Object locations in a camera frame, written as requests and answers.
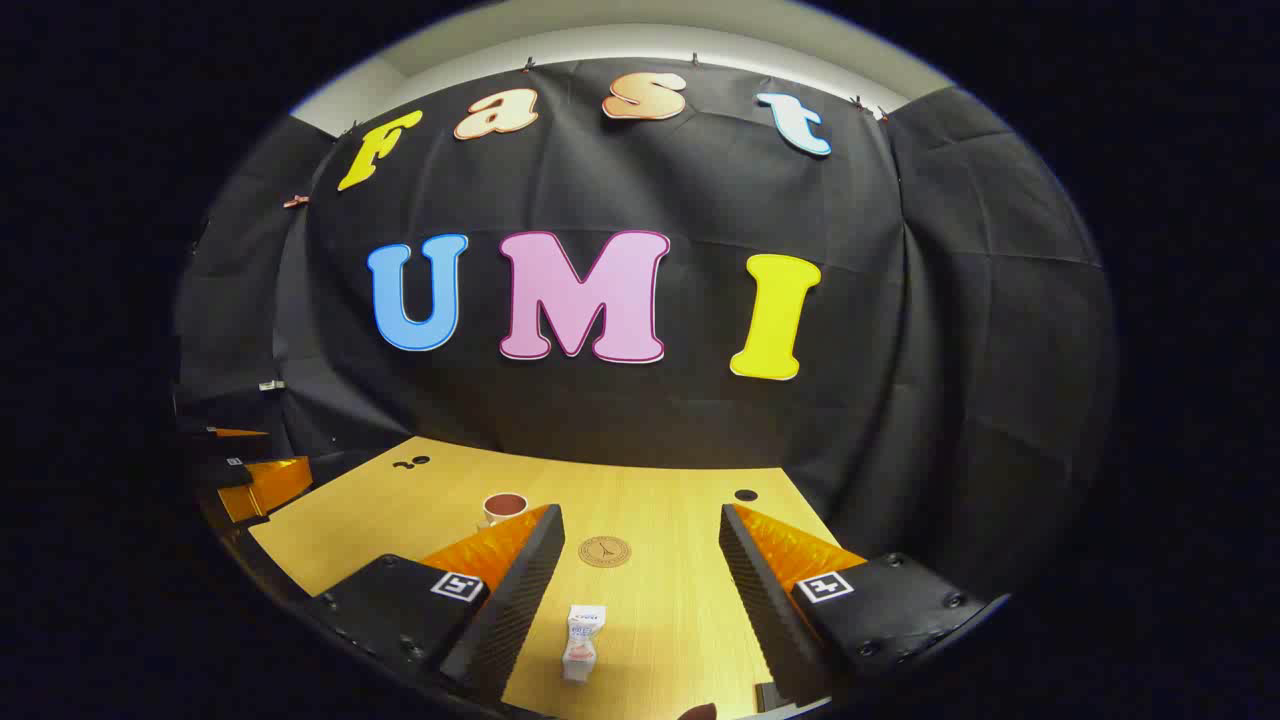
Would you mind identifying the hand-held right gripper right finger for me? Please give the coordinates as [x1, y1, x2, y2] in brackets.
[718, 503, 991, 709]

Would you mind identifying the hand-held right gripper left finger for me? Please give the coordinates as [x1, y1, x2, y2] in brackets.
[308, 503, 566, 704]

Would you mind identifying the white toothpaste tube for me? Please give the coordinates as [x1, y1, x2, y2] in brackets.
[561, 604, 608, 684]

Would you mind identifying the wooden desktop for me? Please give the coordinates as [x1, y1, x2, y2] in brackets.
[248, 436, 871, 720]

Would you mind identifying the black backdrop cloth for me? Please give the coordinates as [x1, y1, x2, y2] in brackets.
[172, 58, 1116, 641]

